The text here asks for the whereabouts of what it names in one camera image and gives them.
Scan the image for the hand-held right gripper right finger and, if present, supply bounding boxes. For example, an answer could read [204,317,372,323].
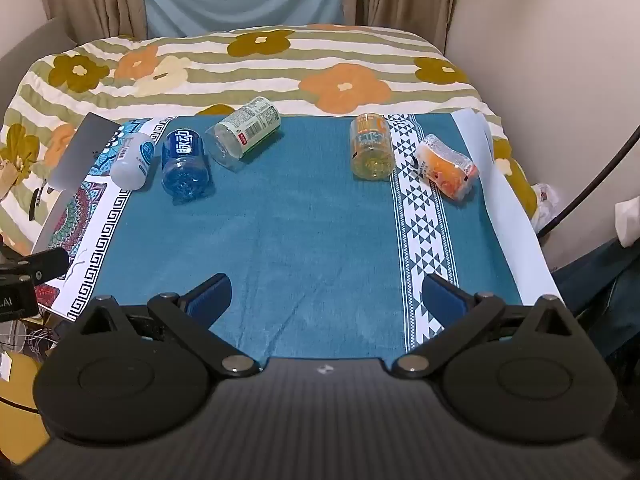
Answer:
[393,273,575,379]

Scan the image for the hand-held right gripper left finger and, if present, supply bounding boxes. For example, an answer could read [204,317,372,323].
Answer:
[80,273,261,378]

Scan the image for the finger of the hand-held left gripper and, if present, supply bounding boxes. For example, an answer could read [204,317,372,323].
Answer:
[22,248,70,284]

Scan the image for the white patterned mat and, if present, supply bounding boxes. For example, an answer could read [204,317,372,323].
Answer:
[34,117,173,322]

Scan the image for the yellow cardboard box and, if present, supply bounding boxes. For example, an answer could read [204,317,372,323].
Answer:
[0,349,53,457]

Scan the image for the teal cloth with triangle stripe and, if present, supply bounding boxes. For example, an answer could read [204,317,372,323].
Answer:
[94,111,524,365]

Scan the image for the silver laptop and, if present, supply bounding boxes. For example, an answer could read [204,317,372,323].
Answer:
[32,112,126,257]

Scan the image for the white plastic bottle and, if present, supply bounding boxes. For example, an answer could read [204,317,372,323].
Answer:
[109,132,155,191]

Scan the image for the blue plastic bottle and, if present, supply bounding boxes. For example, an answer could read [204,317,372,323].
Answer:
[160,129,211,204]

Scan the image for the white plastic bag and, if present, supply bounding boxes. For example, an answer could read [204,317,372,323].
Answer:
[530,182,567,233]

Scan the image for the dark blue cloth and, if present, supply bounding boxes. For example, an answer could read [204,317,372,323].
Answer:
[554,238,640,358]

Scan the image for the yellow drink bottle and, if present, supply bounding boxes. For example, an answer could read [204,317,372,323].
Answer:
[349,112,397,181]

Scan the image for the black curved pole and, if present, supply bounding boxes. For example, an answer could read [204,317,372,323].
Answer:
[536,124,640,237]

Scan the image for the white tissue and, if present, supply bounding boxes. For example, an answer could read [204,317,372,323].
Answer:
[613,199,640,249]

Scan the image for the grey headboard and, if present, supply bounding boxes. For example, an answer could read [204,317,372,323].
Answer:
[0,16,77,113]

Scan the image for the floral striped blanket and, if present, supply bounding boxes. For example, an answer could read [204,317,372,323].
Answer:
[0,24,540,256]

